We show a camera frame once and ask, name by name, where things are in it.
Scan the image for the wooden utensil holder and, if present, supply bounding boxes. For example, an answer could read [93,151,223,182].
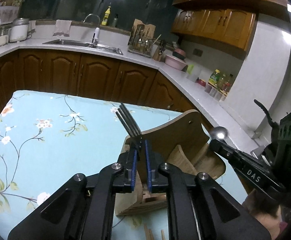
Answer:
[114,109,226,216]

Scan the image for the floral light blue tablecloth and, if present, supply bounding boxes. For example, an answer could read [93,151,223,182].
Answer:
[0,90,249,240]

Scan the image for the right hand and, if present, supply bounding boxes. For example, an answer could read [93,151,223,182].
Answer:
[242,189,281,239]

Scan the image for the black metal fork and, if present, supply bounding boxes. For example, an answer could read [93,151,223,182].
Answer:
[115,103,143,151]

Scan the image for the black wok with handle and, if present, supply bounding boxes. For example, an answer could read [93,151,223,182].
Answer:
[254,99,279,129]

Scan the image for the wooden cabinets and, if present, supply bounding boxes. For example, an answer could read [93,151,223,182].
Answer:
[0,49,199,112]
[171,0,288,51]

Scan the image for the pink basin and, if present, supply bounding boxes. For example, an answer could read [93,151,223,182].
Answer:
[165,55,187,70]

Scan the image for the upper wooden cabinets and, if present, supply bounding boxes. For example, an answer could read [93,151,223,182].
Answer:
[171,0,288,51]

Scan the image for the dish rack with utensils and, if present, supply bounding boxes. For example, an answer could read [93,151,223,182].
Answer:
[128,31,154,58]

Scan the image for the metal spoon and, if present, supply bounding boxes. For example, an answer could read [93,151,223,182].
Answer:
[209,126,228,140]

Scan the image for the white rice cooker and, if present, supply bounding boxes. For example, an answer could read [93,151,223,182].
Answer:
[9,18,29,42]

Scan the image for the chrome faucet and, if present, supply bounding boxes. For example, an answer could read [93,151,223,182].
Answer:
[82,13,101,46]

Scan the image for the wooden cutting board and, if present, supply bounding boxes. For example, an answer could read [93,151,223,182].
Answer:
[131,19,156,38]

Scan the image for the yellow dish soap bottle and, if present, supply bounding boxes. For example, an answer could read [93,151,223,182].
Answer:
[101,5,111,25]

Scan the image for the wooden knife block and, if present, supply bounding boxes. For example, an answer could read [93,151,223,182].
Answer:
[153,40,167,61]

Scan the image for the stainless steel sink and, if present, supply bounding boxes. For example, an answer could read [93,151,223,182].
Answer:
[43,39,123,55]

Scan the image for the hanging dish cloth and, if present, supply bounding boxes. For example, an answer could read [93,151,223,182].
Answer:
[53,20,72,37]

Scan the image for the lower wooden cabinets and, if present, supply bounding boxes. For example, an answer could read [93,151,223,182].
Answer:
[0,49,199,112]

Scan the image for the white lidded jar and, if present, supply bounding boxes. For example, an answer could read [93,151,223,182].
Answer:
[0,27,9,47]

